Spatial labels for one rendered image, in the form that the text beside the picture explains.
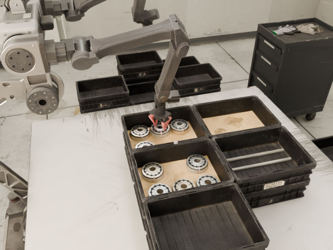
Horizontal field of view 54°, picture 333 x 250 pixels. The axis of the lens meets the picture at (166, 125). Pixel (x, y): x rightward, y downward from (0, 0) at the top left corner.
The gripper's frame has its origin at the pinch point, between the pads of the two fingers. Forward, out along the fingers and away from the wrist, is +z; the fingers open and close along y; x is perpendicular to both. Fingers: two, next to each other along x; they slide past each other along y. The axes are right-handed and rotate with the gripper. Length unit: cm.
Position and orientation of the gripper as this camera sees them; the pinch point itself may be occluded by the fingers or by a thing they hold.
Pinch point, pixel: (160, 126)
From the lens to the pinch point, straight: 176.9
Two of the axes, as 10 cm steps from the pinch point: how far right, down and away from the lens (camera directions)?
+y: -7.9, -3.8, 4.8
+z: -0.1, 7.9, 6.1
